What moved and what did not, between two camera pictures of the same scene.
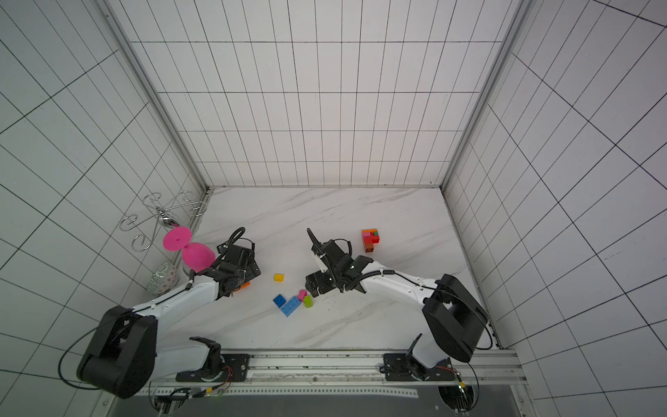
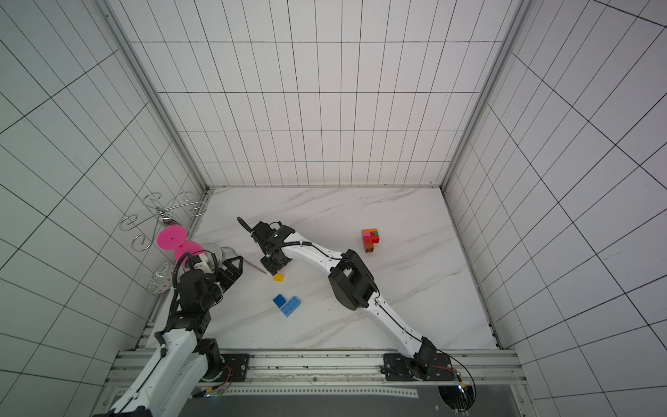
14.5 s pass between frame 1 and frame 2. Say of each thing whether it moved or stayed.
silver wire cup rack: stayed
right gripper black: moved
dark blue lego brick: stayed
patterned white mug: stayed
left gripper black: moved
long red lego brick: stayed
